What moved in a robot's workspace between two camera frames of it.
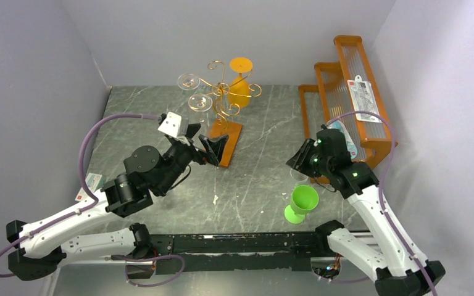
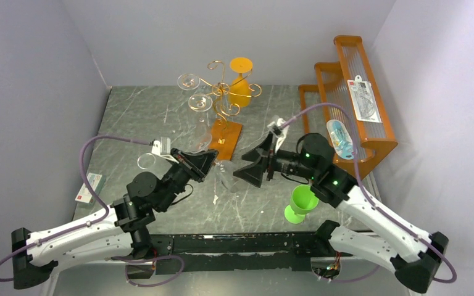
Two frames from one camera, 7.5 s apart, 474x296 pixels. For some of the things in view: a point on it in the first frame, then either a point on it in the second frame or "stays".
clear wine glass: x=188 y=81 stays
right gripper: x=307 y=153 to x=270 y=159
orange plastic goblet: x=239 y=93 stays
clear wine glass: x=202 y=102 stays
